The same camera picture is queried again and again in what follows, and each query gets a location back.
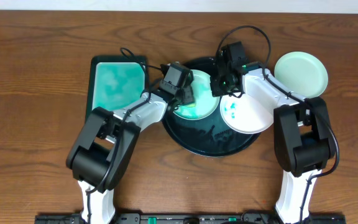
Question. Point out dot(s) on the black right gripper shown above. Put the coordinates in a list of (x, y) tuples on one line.
[(217, 86)]

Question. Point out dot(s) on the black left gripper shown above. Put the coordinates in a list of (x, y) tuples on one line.
[(187, 94)]

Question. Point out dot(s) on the yellow green sponge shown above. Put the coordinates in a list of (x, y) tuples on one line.
[(186, 110)]

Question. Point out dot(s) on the mint plate top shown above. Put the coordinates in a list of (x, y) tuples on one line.
[(206, 103)]

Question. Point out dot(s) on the mint plate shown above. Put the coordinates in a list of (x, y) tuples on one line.
[(302, 73), (206, 103)]

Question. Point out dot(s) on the white plate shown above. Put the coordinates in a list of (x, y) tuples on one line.
[(245, 114)]

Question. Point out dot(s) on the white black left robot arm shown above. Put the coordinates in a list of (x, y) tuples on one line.
[(102, 151)]

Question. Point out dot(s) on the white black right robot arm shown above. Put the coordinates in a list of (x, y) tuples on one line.
[(303, 139)]

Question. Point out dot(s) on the round black tray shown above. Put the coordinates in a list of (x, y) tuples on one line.
[(209, 136)]

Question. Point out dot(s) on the green rectangular soap tray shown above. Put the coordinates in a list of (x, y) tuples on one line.
[(114, 82)]

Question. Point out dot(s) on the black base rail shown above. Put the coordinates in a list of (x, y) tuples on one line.
[(136, 218)]

